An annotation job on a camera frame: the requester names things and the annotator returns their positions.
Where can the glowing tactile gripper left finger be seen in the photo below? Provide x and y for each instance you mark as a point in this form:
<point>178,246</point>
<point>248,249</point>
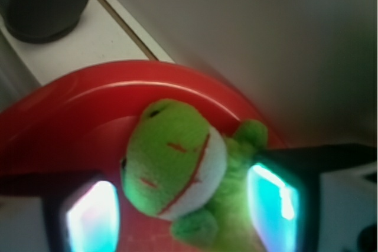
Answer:
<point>59,211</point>

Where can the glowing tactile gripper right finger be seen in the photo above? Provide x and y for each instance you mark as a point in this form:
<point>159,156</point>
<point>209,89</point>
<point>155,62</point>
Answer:
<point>320,198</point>

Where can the green plush frog toy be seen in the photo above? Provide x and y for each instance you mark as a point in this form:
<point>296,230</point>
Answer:
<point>178,167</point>

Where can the red plastic tray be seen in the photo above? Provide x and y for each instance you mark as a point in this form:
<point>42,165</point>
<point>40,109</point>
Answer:
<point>82,122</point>

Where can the black cylindrical knob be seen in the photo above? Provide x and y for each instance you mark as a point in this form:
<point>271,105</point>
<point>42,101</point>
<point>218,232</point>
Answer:
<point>41,21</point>

